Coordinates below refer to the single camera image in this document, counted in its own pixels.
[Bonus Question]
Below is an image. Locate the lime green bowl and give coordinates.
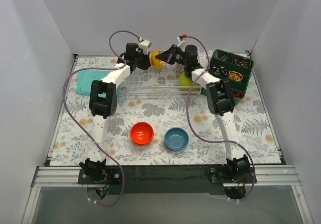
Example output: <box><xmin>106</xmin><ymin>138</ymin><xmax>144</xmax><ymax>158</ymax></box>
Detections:
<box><xmin>179</xmin><ymin>72</ymin><xmax>201</xmax><ymax>92</ymax></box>

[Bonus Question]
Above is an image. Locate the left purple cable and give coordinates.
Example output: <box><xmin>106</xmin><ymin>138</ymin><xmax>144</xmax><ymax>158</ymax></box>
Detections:
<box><xmin>62</xmin><ymin>31</ymin><xmax>150</xmax><ymax>207</ymax></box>

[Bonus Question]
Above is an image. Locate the teal cloth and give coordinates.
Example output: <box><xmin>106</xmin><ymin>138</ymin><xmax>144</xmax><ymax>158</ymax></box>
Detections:
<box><xmin>76</xmin><ymin>69</ymin><xmax>109</xmax><ymax>96</ymax></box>

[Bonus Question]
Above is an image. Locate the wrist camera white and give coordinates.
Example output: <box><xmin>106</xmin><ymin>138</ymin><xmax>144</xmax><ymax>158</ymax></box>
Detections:
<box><xmin>138</xmin><ymin>40</ymin><xmax>152</xmax><ymax>55</ymax></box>
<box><xmin>177</xmin><ymin>34</ymin><xmax>187</xmax><ymax>49</ymax></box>

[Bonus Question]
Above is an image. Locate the yellow orange bowl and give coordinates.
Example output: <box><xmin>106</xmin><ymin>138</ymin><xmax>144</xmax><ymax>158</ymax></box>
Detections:
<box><xmin>150</xmin><ymin>50</ymin><xmax>163</xmax><ymax>70</ymax></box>

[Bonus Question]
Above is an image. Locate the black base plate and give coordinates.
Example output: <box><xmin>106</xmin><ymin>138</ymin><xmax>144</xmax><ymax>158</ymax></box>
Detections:
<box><xmin>77</xmin><ymin>165</ymin><xmax>256</xmax><ymax>195</ymax></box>

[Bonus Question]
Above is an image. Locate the floral table mat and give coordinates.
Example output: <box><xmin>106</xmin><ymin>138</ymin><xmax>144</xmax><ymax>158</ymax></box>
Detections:
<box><xmin>50</xmin><ymin>51</ymin><xmax>286</xmax><ymax>166</ymax></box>

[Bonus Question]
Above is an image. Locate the green compartment organizer tray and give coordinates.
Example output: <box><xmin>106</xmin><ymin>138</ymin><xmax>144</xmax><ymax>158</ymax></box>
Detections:
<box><xmin>209</xmin><ymin>49</ymin><xmax>254</xmax><ymax>105</ymax></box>

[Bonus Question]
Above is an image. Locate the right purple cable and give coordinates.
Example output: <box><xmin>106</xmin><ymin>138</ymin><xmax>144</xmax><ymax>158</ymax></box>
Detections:
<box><xmin>183</xmin><ymin>34</ymin><xmax>256</xmax><ymax>202</ymax></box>

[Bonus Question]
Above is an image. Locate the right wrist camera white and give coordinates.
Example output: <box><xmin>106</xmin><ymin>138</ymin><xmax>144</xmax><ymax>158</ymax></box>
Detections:
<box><xmin>177</xmin><ymin>34</ymin><xmax>187</xmax><ymax>49</ymax></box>

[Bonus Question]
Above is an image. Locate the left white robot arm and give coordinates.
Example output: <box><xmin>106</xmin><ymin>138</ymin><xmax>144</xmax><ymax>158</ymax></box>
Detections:
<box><xmin>80</xmin><ymin>40</ymin><xmax>151</xmax><ymax>184</ymax></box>

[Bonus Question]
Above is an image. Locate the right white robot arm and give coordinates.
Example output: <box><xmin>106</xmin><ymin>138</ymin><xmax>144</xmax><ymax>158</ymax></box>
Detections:
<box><xmin>155</xmin><ymin>45</ymin><xmax>253</xmax><ymax>183</ymax></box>

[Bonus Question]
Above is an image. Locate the red orange bowl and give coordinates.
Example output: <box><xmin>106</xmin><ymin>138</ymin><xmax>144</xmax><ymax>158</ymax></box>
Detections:
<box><xmin>130</xmin><ymin>122</ymin><xmax>154</xmax><ymax>146</ymax></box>

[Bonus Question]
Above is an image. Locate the blue grey bowl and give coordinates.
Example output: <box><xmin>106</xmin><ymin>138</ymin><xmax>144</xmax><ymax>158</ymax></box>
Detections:
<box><xmin>164</xmin><ymin>128</ymin><xmax>189</xmax><ymax>151</ymax></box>

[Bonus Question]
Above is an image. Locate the aluminium frame rail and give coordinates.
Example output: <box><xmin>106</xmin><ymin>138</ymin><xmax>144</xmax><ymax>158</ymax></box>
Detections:
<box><xmin>22</xmin><ymin>165</ymin><xmax>313</xmax><ymax>223</ymax></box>

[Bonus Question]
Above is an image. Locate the white wire dish rack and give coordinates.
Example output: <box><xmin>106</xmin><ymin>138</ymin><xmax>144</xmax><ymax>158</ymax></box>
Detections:
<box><xmin>125</xmin><ymin>63</ymin><xmax>201</xmax><ymax>96</ymax></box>

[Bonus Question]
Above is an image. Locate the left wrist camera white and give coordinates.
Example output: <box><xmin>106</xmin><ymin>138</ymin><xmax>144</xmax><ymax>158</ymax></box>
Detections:
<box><xmin>138</xmin><ymin>40</ymin><xmax>152</xmax><ymax>55</ymax></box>

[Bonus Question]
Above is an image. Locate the purple cable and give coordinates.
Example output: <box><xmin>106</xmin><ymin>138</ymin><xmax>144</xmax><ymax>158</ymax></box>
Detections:
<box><xmin>183</xmin><ymin>34</ymin><xmax>256</xmax><ymax>202</ymax></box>
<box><xmin>62</xmin><ymin>31</ymin><xmax>150</xmax><ymax>207</ymax></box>

